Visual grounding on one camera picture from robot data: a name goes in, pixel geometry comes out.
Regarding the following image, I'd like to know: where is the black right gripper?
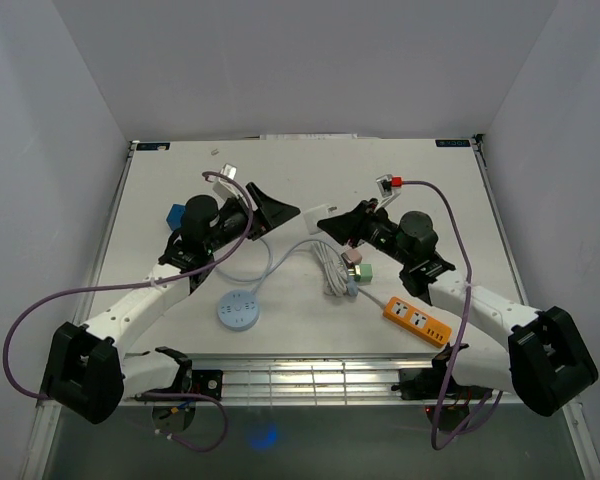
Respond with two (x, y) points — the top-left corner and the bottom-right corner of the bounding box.
(316, 199), (411, 267)

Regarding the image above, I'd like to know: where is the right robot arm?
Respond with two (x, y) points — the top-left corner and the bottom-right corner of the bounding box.
(317, 200), (599, 417)

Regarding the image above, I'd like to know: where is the green usb charger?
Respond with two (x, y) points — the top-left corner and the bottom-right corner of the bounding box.
(348, 263), (374, 283)

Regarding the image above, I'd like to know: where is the orange power strip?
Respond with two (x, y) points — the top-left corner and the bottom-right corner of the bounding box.
(383, 297), (452, 349)

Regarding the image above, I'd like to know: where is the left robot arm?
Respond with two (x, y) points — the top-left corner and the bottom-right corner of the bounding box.
(42, 183), (300, 424)

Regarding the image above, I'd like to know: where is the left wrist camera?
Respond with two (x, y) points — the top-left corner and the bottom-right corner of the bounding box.
(212, 163), (242, 201)

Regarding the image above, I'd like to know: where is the aluminium frame rail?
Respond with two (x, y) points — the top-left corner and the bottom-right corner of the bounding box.
(34, 357), (579, 409)

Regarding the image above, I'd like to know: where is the light blue power cable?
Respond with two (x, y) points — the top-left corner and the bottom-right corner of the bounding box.
(213, 237), (341, 296)

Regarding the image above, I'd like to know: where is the light blue wall plug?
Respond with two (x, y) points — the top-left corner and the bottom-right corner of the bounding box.
(346, 279), (359, 297)

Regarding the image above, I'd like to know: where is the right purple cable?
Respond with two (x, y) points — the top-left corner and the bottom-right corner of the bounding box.
(402, 179), (506, 451)

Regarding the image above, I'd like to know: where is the white bundled power cable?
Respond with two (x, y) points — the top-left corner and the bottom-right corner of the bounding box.
(311, 239), (389, 309)

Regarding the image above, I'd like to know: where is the white usb charger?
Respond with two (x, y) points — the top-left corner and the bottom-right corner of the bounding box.
(303, 204), (337, 235)

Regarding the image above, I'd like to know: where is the pink plug adapter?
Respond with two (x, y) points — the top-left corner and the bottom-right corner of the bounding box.
(341, 249), (363, 268)

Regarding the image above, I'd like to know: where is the blue cube socket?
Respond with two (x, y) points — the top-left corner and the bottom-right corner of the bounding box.
(166, 204), (185, 231)

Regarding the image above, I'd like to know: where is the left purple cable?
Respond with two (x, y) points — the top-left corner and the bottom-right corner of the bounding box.
(2, 171), (256, 454)

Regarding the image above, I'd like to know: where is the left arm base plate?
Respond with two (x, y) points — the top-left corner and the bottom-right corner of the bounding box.
(134, 369), (224, 401)

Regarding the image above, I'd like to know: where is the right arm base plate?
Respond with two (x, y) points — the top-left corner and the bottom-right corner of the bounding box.
(391, 368), (489, 400)

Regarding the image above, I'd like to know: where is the purple cable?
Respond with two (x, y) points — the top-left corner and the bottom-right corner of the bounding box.
(2, 171), (256, 454)
(402, 179), (506, 451)

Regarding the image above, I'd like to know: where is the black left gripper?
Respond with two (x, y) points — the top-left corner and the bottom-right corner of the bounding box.
(205, 183), (299, 254)

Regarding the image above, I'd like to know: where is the round light blue socket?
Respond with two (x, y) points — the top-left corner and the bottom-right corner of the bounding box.
(217, 290), (260, 332)

